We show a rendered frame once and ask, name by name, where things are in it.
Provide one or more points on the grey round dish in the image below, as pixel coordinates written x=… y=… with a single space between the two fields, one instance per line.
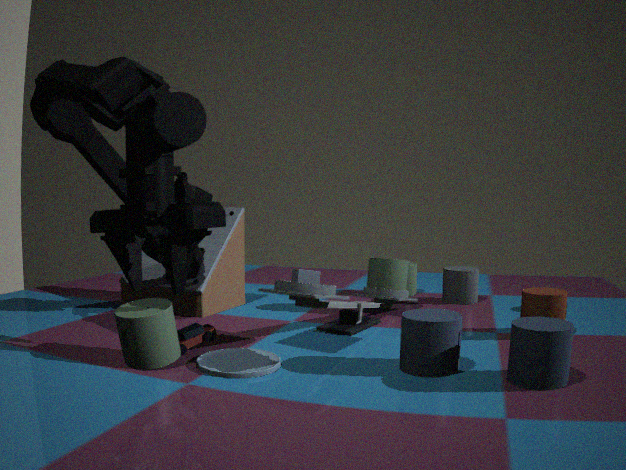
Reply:
x=233 y=363

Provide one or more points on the brown cylinder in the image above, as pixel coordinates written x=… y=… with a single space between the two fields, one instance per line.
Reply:
x=544 y=302

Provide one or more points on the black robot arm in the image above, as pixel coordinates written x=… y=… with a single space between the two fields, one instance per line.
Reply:
x=116 y=93

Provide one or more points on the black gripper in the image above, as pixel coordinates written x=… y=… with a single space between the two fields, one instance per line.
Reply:
x=151 y=191

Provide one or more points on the grey balance beam with pans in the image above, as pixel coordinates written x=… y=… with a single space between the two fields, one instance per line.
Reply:
x=350 y=321

